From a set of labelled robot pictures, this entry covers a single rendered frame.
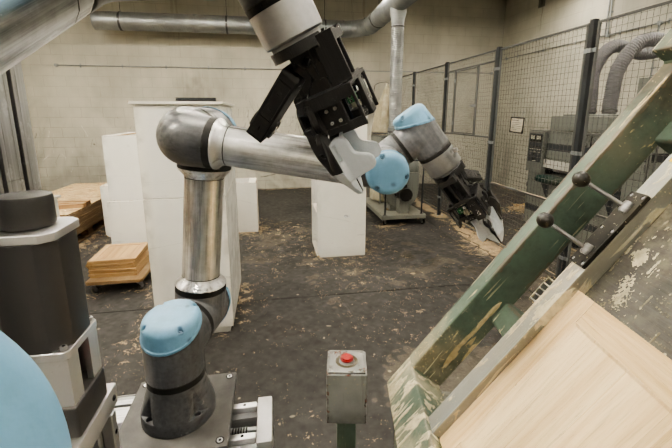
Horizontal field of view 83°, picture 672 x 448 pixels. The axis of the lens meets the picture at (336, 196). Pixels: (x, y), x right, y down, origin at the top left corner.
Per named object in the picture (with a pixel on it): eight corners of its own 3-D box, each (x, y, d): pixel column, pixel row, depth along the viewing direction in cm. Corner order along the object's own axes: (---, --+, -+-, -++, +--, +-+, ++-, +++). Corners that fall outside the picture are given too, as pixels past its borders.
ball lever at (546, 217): (584, 258, 87) (532, 221, 92) (596, 246, 86) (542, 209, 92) (587, 259, 84) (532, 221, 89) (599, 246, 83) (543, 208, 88)
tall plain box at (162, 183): (180, 288, 373) (164, 104, 337) (244, 284, 383) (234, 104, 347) (154, 341, 287) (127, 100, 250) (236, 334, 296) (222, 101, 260)
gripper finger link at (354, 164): (388, 195, 49) (358, 132, 46) (348, 206, 52) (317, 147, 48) (392, 183, 52) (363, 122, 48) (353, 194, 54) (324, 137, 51)
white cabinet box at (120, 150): (134, 187, 501) (128, 132, 486) (181, 186, 511) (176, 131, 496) (109, 201, 424) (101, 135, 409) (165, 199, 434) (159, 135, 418)
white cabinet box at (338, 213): (312, 241, 512) (309, 81, 469) (354, 239, 522) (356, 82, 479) (317, 257, 454) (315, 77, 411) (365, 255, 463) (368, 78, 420)
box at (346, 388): (328, 397, 127) (328, 348, 123) (364, 398, 126) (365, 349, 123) (326, 426, 115) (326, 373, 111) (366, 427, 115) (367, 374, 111)
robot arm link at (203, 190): (159, 347, 87) (161, 102, 75) (188, 314, 102) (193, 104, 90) (211, 354, 87) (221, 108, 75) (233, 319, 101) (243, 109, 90)
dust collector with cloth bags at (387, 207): (361, 205, 712) (362, 82, 666) (397, 204, 723) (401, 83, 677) (381, 226, 580) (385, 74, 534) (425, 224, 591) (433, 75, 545)
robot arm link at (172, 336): (131, 388, 76) (123, 326, 73) (165, 348, 89) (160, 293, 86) (191, 391, 75) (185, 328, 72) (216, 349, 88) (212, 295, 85)
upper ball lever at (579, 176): (622, 217, 85) (566, 182, 90) (635, 204, 84) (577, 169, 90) (627, 216, 81) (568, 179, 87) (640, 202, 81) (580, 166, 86)
